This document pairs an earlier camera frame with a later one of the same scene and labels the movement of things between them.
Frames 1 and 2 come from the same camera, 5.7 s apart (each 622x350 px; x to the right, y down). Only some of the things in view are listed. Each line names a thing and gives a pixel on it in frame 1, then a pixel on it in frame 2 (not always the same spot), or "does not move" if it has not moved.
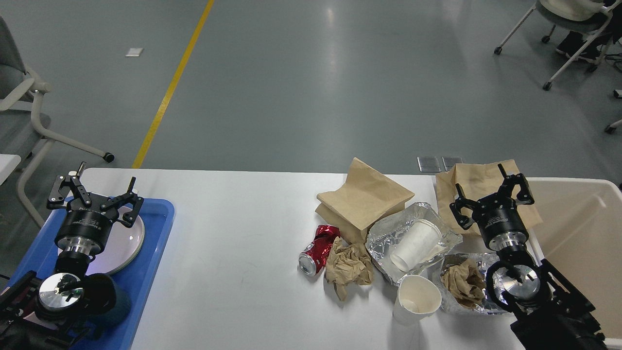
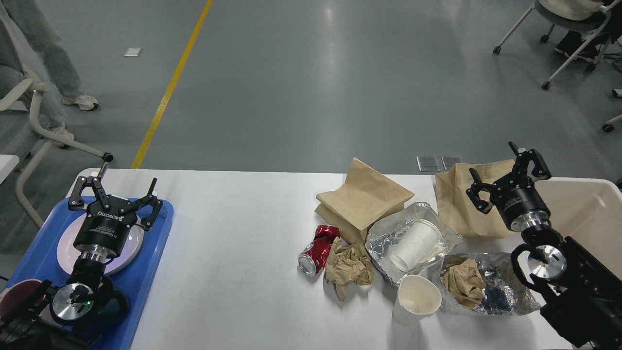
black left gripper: x=86 y=227 to x=104 y=233
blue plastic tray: x=139 y=279 does not move
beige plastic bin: x=580 y=239 does not move
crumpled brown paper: x=347 y=265 does not move
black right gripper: x=503 y=226 to x=516 y=196
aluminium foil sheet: x=384 y=229 does not move
